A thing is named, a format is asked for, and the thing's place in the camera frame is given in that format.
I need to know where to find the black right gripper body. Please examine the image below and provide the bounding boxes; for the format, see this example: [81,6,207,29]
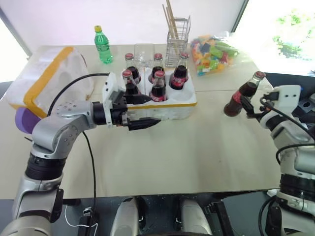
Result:
[252,101,271,121]

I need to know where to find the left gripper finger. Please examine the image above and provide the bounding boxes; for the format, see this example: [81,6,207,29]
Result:
[125,94,154,104]
[127,117,162,131]

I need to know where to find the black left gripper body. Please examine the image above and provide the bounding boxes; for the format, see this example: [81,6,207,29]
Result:
[110,91,131,129]

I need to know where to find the glass cola bottle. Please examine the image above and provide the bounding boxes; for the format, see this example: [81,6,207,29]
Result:
[223,71,267,118]
[169,52,190,90]
[149,53,166,82]
[122,69,141,97]
[124,53,142,85]
[149,70,168,103]

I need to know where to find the white foam bottle crate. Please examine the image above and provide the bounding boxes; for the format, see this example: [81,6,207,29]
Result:
[120,66,198,121]

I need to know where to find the white foam box yellow tape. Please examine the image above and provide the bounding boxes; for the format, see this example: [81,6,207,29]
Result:
[4,46,96,119]

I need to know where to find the black block with hole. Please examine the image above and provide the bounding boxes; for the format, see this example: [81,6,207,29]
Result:
[293,90,315,117]

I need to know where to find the bag of colourful blocks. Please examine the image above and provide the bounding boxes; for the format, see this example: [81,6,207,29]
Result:
[189,33,241,77]

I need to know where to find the green plastic soda bottle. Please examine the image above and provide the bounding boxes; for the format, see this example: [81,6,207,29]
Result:
[94,25,114,65]

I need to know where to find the wooden chopstick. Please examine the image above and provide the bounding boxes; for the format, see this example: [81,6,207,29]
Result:
[166,0,179,40]
[162,4,174,38]
[165,6,178,55]

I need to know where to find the grey rounded robot shape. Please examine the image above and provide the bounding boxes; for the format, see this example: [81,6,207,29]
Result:
[109,197,140,236]
[179,197,214,236]

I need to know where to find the purple round object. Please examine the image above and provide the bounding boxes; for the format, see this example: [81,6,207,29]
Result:
[14,107,43,135]

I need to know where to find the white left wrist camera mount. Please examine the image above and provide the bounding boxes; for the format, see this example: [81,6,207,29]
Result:
[101,71,126,129]

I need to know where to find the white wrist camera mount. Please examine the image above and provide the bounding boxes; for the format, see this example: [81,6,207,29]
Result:
[267,85,302,116]
[101,71,126,129]

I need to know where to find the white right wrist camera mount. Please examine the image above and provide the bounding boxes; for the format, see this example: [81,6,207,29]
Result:
[267,85,302,116]

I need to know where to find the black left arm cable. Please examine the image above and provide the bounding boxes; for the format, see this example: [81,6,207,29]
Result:
[47,72,111,228]

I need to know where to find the metal wire utensil holder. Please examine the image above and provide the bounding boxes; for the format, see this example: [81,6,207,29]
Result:
[164,14,192,68]

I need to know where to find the dark window frame post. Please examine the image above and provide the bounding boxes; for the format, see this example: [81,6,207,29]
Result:
[232,0,250,33]
[0,5,33,58]

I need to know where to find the thin white wire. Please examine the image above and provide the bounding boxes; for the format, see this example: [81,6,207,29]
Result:
[63,210,99,229]

